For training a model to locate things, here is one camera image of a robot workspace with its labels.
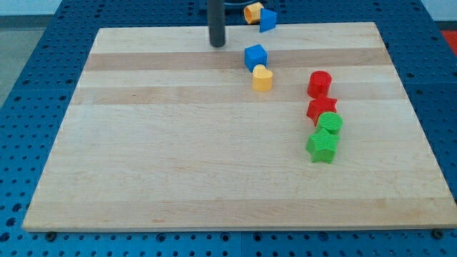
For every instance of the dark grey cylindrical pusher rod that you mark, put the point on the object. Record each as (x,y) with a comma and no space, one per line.
(216,22)

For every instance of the blue cube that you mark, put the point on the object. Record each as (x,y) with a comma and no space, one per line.
(255,55)

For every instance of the yellow heart block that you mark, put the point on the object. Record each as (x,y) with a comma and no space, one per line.
(262,78)

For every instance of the yellow hexagon block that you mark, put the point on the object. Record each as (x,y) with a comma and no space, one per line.
(252,13)

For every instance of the blue triangle block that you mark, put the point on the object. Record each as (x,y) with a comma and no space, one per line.
(268,20)

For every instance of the red cylinder block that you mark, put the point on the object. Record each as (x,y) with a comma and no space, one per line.
(319,84)

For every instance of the wooden board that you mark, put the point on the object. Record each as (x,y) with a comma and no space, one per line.
(165,133)

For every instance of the red star block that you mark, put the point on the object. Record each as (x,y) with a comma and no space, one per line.
(320,105)

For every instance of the green cylinder block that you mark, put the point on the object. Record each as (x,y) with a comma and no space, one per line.
(330,121)

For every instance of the green star block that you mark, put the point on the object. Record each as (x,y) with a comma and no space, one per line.
(322,146)

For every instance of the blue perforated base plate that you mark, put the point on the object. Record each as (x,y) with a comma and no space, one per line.
(33,111)

